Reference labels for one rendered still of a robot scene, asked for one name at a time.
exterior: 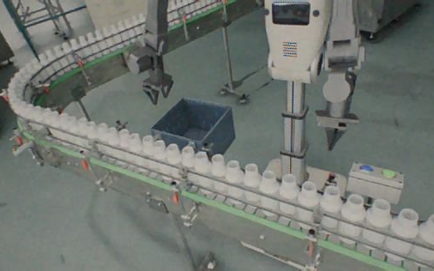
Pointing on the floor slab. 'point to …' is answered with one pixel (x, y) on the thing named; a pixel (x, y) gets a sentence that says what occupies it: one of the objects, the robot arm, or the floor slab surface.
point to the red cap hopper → (33, 13)
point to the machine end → (381, 13)
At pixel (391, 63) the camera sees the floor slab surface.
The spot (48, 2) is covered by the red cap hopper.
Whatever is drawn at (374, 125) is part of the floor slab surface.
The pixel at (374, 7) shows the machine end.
